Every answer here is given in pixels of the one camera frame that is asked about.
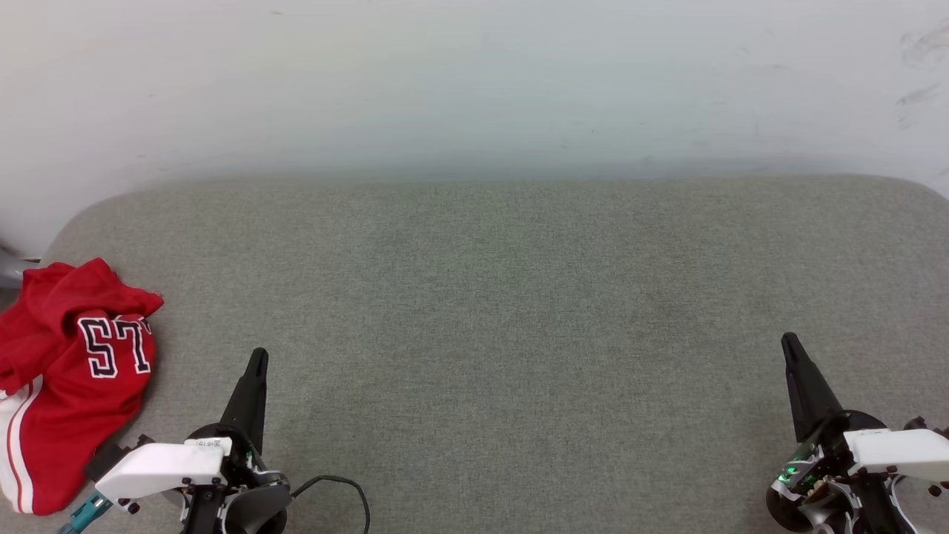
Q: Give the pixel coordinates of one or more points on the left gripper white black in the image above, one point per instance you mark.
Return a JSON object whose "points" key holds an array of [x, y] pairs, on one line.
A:
{"points": [[159, 467]]}

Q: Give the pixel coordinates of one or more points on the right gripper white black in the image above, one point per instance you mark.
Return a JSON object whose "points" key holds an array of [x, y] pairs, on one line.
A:
{"points": [[901, 452]]}

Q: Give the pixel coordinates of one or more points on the red white sports jersey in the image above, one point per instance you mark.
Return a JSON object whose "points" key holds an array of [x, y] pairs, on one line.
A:
{"points": [[67, 400]]}

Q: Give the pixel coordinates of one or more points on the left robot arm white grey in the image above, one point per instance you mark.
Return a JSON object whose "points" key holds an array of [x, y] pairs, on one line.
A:
{"points": [[259, 512]]}

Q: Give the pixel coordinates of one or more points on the grey fabric sofa cushion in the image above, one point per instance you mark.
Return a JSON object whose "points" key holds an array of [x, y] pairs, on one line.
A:
{"points": [[504, 334]]}

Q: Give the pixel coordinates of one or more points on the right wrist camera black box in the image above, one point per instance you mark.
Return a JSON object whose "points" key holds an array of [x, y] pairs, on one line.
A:
{"points": [[919, 425]]}

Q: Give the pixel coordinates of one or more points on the left camera teal connector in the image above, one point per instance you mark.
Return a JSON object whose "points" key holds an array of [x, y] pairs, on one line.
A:
{"points": [[89, 509]]}

